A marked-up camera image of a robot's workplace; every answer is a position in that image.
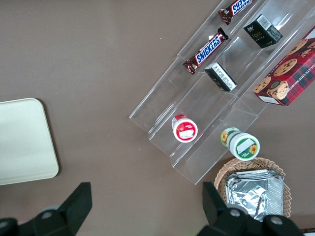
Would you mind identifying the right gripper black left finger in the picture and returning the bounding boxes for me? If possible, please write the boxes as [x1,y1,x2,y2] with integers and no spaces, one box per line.
[0,181,93,236]

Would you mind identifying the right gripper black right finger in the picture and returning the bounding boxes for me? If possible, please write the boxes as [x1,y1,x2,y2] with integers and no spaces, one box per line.
[198,181,306,236]

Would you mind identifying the light tan wicker basket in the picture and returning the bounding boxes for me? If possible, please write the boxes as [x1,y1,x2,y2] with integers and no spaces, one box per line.
[214,157,292,220]

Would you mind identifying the cream rectangular tray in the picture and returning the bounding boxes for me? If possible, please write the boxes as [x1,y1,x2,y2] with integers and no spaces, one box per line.
[0,97,60,186]

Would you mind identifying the aluminium foil container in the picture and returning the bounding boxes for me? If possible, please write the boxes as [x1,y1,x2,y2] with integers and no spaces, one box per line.
[224,169,285,222]

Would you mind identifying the green lid yogurt cup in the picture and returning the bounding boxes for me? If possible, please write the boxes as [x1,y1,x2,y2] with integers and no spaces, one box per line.
[220,126,261,161]

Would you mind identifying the red lid yogurt cup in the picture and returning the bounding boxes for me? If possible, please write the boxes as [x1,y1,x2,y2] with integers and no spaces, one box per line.
[171,114,199,144]

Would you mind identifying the clear acrylic step stand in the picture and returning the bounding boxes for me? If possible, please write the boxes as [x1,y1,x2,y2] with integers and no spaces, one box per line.
[128,0,315,186]

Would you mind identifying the small black carton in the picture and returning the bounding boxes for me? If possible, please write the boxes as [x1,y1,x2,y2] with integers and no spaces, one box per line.
[204,61,238,92]
[243,13,284,49]

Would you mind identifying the red tartan cookie box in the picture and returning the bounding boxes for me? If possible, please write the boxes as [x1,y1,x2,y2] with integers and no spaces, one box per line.
[252,25,315,107]

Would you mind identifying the Snickers chocolate bar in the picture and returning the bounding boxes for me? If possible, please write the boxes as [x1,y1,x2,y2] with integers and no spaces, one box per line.
[182,27,229,75]
[219,0,254,26]

